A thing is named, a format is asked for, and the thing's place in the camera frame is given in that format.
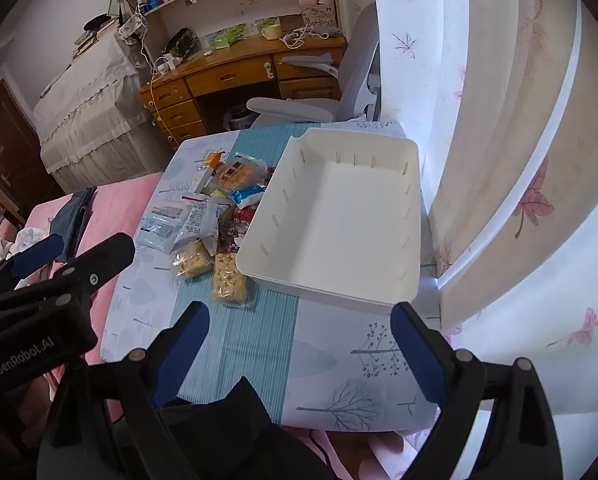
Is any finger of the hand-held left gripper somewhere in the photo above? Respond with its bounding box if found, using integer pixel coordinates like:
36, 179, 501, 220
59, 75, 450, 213
0, 233, 66, 297
0, 232, 137, 321

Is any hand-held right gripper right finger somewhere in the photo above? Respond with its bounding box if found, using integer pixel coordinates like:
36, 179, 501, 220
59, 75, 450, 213
390, 301, 564, 480

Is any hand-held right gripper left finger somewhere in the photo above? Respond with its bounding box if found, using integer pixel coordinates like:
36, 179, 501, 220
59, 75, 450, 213
36, 301, 210, 480

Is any clear bag of yellow puffs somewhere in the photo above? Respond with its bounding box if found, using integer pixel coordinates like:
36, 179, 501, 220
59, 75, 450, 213
212, 251, 256, 309
170, 239, 214, 281

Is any orange white oats box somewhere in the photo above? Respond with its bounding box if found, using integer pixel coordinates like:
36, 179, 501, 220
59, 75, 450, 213
191, 151, 228, 195

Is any red white snack packet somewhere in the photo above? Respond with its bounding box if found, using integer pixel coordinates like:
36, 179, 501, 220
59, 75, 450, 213
218, 207, 257, 256

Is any white plastic storage bin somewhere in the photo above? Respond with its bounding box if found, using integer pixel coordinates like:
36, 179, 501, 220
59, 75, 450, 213
235, 127, 421, 308

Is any clear bag of orange crackers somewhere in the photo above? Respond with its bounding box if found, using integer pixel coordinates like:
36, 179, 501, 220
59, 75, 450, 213
214, 155, 270, 193

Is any white plush toy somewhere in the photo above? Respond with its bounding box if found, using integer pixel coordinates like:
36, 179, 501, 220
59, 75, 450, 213
0, 227, 44, 262

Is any dark blue bag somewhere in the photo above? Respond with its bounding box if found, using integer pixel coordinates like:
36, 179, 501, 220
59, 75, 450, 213
49, 187, 98, 261

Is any pink bed sheet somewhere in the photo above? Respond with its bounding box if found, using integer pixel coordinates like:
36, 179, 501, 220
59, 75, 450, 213
24, 172, 430, 480

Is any light blue packet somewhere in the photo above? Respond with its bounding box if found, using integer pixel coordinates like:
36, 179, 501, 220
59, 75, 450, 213
135, 202, 187, 253

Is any leaf printed tablecloth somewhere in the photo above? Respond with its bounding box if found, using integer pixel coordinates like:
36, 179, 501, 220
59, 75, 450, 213
101, 120, 442, 433

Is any white silver snack packet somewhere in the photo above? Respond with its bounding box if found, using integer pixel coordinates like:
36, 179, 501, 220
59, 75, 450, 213
176, 197, 230, 256

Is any brown wooden door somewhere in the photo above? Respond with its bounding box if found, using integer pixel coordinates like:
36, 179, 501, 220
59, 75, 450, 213
0, 80, 64, 221

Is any white lace cloth cover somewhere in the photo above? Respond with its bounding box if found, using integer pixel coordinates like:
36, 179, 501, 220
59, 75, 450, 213
31, 25, 174, 193

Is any blue snack packet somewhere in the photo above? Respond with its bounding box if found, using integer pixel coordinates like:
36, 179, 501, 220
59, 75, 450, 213
229, 185, 267, 208

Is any trash bin with plastic bag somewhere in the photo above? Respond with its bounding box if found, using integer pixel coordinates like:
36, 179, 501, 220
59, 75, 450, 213
222, 104, 257, 131

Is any stack of books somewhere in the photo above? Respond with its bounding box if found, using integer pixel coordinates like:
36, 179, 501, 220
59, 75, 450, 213
73, 30, 100, 55

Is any wooden desk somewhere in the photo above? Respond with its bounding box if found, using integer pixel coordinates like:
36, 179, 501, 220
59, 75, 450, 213
139, 35, 350, 151

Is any black floral pouch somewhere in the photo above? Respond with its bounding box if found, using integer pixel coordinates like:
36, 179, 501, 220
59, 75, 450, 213
161, 27, 200, 58

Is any green printed card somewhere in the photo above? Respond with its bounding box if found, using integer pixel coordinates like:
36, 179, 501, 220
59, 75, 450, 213
201, 24, 248, 48

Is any grey office chair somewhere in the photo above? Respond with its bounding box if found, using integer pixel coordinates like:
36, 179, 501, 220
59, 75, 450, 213
246, 2, 384, 128

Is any white printed box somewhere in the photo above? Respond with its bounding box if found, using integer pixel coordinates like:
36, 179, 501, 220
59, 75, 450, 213
299, 5, 337, 28

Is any white hanging cable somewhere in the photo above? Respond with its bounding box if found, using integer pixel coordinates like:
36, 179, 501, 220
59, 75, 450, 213
128, 0, 180, 133

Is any white corded device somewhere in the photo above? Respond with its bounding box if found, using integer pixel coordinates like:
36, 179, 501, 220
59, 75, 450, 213
281, 29, 344, 51

